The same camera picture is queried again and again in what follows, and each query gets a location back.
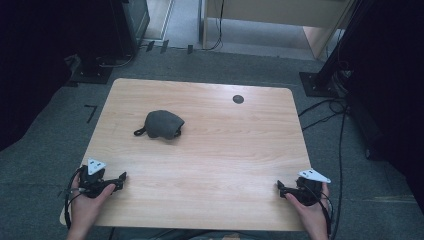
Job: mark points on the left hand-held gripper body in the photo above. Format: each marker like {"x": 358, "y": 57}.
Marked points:
{"x": 95, "y": 181}

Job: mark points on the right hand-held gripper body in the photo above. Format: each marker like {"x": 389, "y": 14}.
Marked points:
{"x": 308, "y": 190}

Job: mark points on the dark grey cloth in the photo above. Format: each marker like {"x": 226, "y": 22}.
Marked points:
{"x": 163, "y": 124}

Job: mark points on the person's right hand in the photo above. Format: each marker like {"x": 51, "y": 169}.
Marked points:
{"x": 311, "y": 215}

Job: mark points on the person's left hand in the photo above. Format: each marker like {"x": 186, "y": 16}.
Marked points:
{"x": 87, "y": 210}

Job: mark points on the black angled floor tape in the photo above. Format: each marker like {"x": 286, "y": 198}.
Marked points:
{"x": 90, "y": 111}

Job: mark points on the black round table grommet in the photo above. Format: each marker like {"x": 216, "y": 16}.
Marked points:
{"x": 238, "y": 99}

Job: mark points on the black square stand base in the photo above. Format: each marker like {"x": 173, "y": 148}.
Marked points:
{"x": 316, "y": 86}

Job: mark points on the black flat stand base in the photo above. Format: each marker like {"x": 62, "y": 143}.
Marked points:
{"x": 90, "y": 75}

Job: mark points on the dark curtain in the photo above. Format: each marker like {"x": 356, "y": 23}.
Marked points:
{"x": 30, "y": 66}
{"x": 393, "y": 100}

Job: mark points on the beige wooden desk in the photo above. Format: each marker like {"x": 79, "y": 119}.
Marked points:
{"x": 276, "y": 13}

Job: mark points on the black metal stand post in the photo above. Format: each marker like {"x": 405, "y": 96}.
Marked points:
{"x": 340, "y": 43}

